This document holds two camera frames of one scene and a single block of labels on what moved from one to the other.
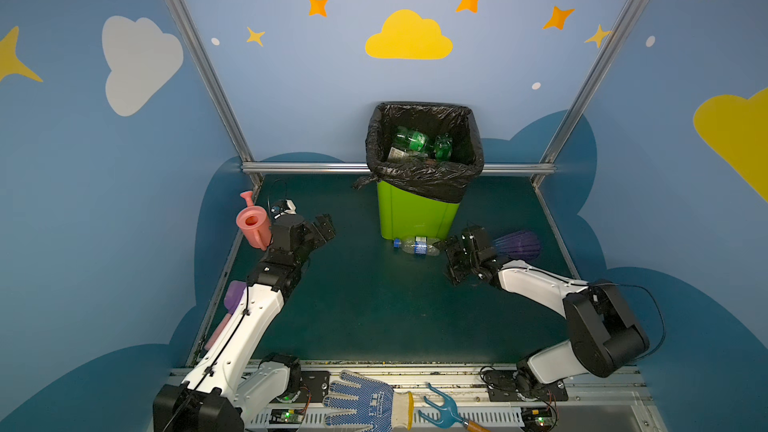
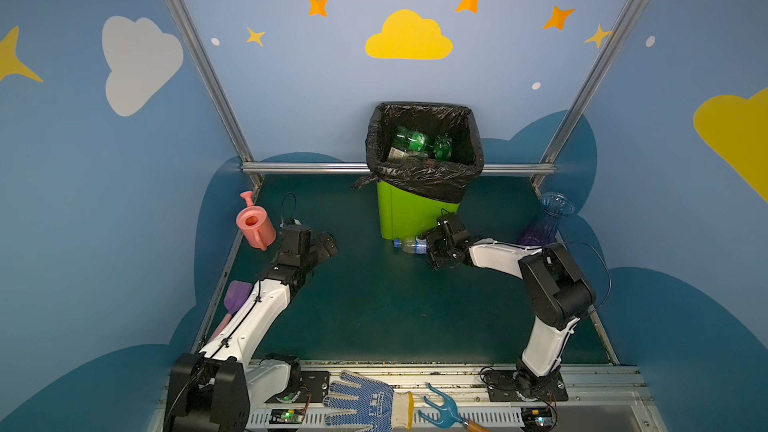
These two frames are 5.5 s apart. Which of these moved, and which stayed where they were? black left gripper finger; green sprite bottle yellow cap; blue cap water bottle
Moved: black left gripper finger
Stayed: green sprite bottle yellow cap; blue cap water bottle
